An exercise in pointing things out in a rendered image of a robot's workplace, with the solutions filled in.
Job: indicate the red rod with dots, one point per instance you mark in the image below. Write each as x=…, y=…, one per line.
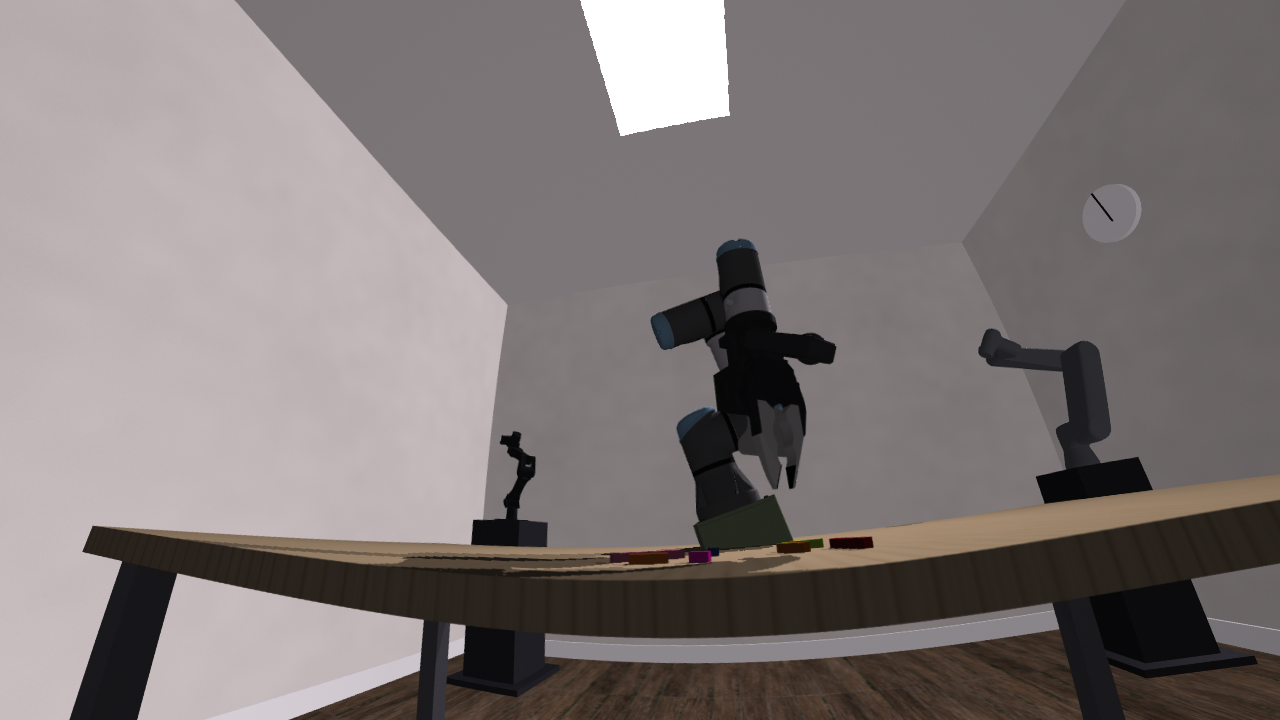
x=851, y=542

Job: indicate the pink rod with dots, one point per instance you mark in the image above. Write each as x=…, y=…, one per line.
x=623, y=557

